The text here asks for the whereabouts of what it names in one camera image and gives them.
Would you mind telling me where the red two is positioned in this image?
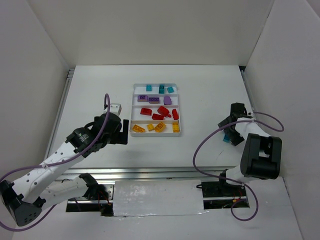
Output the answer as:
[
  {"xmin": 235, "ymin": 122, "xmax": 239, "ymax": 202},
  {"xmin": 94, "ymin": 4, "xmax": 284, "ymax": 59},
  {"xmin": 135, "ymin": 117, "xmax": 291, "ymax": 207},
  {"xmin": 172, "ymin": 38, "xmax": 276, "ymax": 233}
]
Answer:
[{"xmin": 172, "ymin": 109, "xmax": 179, "ymax": 120}]

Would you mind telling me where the yellow sloped lego brick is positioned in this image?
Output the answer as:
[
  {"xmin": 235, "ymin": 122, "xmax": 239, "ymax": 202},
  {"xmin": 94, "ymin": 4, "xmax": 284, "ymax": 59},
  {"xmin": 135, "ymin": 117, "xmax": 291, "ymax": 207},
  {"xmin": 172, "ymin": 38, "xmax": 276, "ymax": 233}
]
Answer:
[{"xmin": 132, "ymin": 124, "xmax": 146, "ymax": 133}]

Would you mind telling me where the small teal lego brick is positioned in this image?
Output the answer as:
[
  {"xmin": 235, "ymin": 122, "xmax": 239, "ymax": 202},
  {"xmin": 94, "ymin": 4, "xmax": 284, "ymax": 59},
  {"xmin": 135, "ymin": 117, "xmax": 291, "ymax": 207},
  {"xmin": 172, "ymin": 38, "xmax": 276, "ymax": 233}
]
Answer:
[{"xmin": 146, "ymin": 85, "xmax": 152, "ymax": 92}]

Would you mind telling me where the yellow rounded lego brick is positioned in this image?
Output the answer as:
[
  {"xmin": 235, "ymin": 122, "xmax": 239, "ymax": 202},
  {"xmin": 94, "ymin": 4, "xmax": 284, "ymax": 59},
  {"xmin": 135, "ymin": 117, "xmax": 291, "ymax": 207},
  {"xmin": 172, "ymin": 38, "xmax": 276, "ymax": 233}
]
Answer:
[{"xmin": 154, "ymin": 122, "xmax": 167, "ymax": 133}]

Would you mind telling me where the teal rounded lego brick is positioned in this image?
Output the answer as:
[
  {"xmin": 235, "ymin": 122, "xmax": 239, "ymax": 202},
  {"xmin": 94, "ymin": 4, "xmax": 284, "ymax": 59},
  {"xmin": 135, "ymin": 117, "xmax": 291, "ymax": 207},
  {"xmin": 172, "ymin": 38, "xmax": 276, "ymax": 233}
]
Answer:
[{"xmin": 158, "ymin": 84, "xmax": 165, "ymax": 94}]

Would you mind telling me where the red curved lego brick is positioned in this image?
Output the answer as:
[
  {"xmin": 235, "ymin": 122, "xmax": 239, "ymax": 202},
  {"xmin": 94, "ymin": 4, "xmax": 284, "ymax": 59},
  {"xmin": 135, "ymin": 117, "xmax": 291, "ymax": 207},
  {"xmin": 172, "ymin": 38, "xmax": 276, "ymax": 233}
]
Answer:
[{"xmin": 151, "ymin": 113, "xmax": 164, "ymax": 121}]

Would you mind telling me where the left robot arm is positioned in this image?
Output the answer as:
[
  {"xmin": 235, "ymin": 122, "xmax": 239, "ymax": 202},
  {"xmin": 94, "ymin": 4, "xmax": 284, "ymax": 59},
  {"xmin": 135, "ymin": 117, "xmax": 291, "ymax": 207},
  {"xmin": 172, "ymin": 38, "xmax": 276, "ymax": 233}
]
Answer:
[{"xmin": 0, "ymin": 113, "xmax": 129, "ymax": 227}]

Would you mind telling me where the small yellow lego cube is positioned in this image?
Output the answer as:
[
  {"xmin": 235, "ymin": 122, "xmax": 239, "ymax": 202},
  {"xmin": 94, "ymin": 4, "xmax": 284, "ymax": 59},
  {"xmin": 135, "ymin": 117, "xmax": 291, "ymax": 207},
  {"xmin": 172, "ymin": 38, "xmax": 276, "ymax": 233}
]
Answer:
[{"xmin": 146, "ymin": 123, "xmax": 155, "ymax": 132}]

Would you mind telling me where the teal lego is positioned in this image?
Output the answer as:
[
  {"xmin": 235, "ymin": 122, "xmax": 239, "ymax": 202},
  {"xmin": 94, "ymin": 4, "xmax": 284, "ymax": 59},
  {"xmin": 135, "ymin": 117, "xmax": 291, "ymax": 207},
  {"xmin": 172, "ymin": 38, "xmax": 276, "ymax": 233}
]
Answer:
[{"xmin": 166, "ymin": 86, "xmax": 175, "ymax": 94}]

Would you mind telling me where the silver foil cover plate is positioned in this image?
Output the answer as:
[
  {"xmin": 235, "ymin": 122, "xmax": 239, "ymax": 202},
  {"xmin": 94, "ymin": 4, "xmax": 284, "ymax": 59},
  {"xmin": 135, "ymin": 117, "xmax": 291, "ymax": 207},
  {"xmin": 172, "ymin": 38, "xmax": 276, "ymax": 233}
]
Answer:
[{"xmin": 113, "ymin": 179, "xmax": 205, "ymax": 217}]

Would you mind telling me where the purple flower lego brick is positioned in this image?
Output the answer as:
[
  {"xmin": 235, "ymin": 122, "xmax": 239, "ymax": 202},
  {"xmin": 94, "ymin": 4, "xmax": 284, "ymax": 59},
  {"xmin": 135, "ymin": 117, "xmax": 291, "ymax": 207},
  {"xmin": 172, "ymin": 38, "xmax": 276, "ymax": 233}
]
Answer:
[{"xmin": 163, "ymin": 95, "xmax": 172, "ymax": 105}]

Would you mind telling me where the white divided sorting tray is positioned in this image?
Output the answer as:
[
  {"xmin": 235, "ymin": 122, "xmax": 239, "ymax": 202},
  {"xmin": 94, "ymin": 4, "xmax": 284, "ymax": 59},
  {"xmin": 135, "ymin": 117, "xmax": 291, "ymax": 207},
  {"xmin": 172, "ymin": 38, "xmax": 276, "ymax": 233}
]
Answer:
[{"xmin": 130, "ymin": 83, "xmax": 182, "ymax": 137}]

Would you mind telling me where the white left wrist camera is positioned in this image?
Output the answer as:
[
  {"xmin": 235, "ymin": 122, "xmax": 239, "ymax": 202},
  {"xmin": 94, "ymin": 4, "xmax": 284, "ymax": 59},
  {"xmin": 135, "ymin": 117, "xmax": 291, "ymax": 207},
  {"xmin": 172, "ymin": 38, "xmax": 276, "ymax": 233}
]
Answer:
[{"xmin": 109, "ymin": 103, "xmax": 122, "ymax": 117}]

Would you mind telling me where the yellow lego plate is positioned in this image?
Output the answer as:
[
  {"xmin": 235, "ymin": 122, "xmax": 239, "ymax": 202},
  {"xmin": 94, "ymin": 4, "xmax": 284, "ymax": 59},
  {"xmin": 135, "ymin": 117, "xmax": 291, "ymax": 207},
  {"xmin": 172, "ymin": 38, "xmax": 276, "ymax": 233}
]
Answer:
[{"xmin": 172, "ymin": 122, "xmax": 180, "ymax": 133}]

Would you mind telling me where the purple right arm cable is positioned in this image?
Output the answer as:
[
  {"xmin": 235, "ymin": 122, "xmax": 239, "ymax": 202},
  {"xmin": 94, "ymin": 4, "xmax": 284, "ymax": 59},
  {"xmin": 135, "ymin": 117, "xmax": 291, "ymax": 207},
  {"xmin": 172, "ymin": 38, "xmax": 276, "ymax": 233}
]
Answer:
[{"xmin": 193, "ymin": 111, "xmax": 285, "ymax": 222}]

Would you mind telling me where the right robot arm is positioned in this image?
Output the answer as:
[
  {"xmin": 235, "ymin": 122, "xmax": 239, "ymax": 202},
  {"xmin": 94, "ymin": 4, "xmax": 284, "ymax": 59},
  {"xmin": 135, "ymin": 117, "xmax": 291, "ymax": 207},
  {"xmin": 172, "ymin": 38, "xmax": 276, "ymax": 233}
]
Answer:
[{"xmin": 218, "ymin": 102, "xmax": 282, "ymax": 187}]

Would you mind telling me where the purple sloped lego brick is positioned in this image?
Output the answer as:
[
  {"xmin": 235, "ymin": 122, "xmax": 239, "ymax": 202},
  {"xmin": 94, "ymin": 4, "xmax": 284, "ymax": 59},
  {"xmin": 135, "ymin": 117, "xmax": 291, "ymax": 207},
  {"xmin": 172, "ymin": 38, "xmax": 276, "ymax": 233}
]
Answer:
[{"xmin": 148, "ymin": 96, "xmax": 160, "ymax": 104}]

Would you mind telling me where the red cloud lego brick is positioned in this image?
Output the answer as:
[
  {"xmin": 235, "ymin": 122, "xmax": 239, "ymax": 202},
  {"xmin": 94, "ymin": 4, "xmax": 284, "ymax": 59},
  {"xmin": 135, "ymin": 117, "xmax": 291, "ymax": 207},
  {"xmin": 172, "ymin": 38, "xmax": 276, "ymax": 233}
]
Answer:
[{"xmin": 157, "ymin": 106, "xmax": 170, "ymax": 117}]

